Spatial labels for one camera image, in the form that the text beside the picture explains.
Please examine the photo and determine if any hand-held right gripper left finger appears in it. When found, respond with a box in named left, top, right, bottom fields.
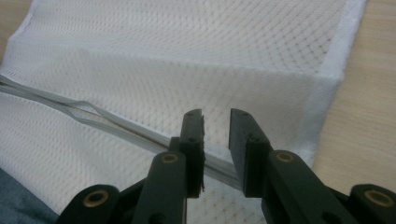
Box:
left=168, top=107, right=207, bottom=200

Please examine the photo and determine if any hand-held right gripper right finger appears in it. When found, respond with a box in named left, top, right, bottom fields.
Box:
left=228, top=107, right=275, bottom=199

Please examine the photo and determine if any white mesh laundry bag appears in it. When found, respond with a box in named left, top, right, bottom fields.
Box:
left=0, top=0, right=369, bottom=224

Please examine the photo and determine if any dark teal cloth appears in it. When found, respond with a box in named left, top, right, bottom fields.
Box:
left=0, top=167, right=60, bottom=224

